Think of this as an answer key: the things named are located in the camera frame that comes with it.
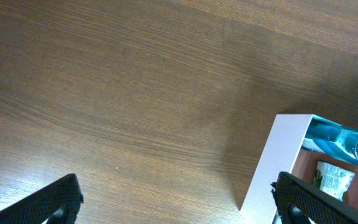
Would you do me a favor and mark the teal mouthwash bottle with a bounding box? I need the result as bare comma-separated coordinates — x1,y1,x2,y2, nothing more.
301,115,358,166

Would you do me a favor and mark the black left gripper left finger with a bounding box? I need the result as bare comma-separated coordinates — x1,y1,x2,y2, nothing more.
0,174,83,224

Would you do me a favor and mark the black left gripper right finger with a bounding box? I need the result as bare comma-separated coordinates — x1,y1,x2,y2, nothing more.
271,172,358,224

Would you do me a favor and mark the pink open cardboard box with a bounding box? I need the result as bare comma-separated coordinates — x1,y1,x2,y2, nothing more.
239,114,358,223

